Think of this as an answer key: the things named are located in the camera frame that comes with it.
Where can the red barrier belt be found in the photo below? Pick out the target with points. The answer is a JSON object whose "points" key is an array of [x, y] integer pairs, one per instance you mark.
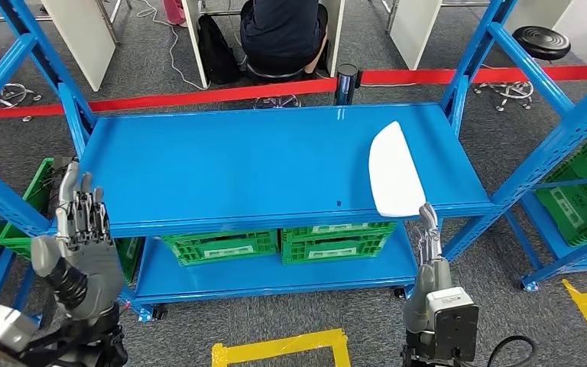
{"points": [[197, 95]]}

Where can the black stanchion post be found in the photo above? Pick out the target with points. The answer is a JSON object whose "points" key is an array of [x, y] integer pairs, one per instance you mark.
{"points": [[346, 83]]}

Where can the chrome stool base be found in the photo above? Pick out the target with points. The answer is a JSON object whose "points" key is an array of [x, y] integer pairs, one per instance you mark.
{"points": [[12, 96]]}

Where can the pink soft item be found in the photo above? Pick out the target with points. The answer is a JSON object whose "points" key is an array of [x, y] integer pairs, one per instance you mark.
{"points": [[174, 11]]}

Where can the white curved plastic part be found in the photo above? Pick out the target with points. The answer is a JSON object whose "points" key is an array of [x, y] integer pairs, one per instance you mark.
{"points": [[395, 172]]}

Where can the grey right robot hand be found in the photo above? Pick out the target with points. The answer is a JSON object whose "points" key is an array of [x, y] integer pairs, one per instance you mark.
{"points": [[435, 276]]}

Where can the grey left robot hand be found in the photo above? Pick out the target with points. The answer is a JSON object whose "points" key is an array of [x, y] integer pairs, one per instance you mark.
{"points": [[96, 268]]}

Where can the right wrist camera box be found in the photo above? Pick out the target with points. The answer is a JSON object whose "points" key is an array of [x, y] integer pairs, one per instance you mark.
{"points": [[453, 319]]}

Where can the black round stool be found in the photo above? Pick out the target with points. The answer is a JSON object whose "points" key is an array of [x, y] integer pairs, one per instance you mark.
{"points": [[541, 43], [273, 73]]}

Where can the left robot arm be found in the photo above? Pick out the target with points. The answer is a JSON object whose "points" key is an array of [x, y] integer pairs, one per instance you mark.
{"points": [[96, 339]]}

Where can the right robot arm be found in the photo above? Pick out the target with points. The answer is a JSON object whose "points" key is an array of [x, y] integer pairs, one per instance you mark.
{"points": [[415, 354]]}

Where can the black backpack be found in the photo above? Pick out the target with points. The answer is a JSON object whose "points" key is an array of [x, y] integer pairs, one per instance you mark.
{"points": [[217, 50]]}

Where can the person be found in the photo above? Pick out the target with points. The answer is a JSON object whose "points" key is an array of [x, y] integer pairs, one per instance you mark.
{"points": [[278, 25]]}

